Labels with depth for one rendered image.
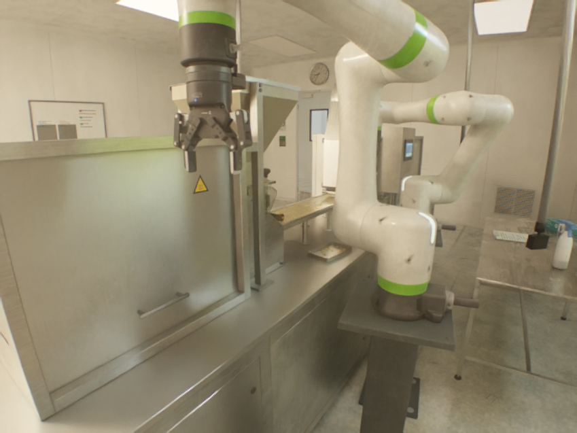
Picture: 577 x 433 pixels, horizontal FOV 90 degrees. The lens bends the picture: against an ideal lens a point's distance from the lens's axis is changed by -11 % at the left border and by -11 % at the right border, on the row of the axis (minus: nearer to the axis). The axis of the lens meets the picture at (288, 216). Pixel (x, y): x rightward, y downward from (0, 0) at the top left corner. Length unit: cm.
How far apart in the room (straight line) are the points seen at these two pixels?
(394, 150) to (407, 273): 136
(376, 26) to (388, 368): 77
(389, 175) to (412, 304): 135
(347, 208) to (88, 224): 60
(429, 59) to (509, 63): 481
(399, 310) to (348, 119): 47
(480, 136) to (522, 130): 404
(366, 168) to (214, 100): 44
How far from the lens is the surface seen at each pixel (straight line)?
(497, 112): 133
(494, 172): 543
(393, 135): 205
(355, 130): 82
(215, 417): 94
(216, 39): 55
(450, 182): 150
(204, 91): 54
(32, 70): 483
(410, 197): 143
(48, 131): 477
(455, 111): 123
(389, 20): 62
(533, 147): 543
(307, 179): 633
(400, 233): 74
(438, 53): 73
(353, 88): 82
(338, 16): 57
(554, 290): 177
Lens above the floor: 134
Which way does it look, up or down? 14 degrees down
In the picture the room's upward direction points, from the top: straight up
